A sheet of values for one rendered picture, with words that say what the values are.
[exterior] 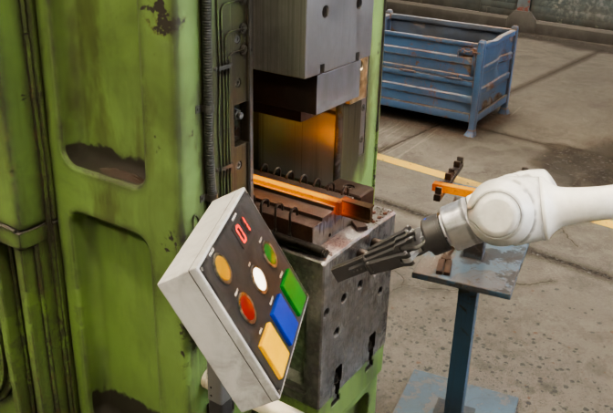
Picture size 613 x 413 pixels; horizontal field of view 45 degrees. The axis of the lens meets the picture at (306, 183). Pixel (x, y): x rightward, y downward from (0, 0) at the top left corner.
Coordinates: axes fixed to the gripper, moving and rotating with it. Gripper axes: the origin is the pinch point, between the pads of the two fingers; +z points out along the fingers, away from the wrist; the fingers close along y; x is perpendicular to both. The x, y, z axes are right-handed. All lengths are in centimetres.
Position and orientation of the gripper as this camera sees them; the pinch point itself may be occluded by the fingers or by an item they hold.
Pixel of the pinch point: (350, 268)
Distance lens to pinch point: 145.6
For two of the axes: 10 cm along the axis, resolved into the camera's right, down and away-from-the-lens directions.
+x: -4.7, -8.4, -2.7
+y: 1.5, -3.8, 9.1
